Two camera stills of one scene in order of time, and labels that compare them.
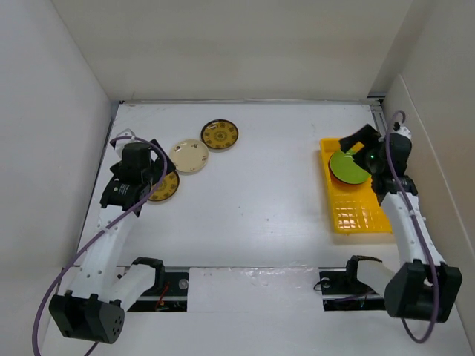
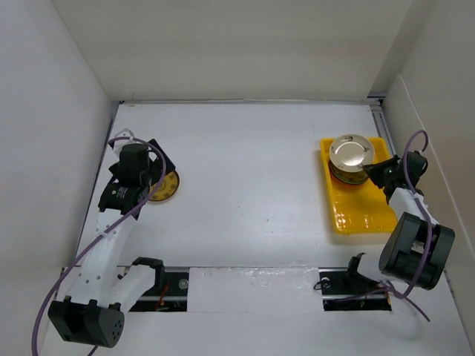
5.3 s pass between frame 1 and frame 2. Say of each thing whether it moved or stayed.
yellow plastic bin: stayed
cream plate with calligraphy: moved
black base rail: stayed
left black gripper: stayed
